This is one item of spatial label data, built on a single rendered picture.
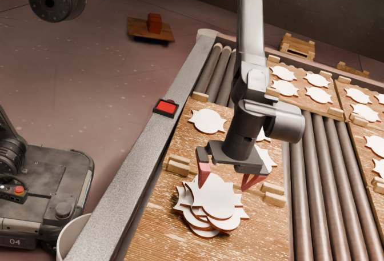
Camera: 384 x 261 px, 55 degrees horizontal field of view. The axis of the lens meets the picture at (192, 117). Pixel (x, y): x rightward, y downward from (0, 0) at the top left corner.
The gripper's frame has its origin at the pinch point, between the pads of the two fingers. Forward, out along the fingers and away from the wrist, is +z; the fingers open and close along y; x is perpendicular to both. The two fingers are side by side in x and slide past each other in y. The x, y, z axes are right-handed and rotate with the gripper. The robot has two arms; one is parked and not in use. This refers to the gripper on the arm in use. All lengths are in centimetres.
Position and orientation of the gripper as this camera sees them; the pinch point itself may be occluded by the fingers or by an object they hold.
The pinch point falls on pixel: (222, 185)
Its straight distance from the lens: 78.2
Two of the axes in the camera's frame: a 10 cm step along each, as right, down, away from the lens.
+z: -2.5, 8.3, 5.0
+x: -1.6, -5.5, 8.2
